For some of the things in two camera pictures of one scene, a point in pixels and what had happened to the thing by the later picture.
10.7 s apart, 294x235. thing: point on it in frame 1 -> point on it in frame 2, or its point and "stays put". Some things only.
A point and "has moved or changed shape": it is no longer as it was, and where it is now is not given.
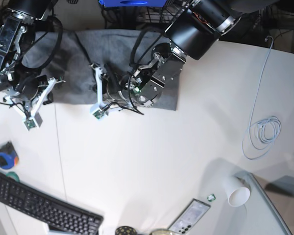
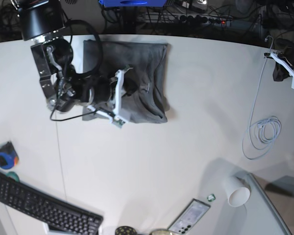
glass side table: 257,217 stays put
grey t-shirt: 67,57 has moved or changed shape
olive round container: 161,232 stays put
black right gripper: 111,77 -> 281,72
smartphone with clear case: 189,217 stays put
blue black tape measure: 6,156 stays put
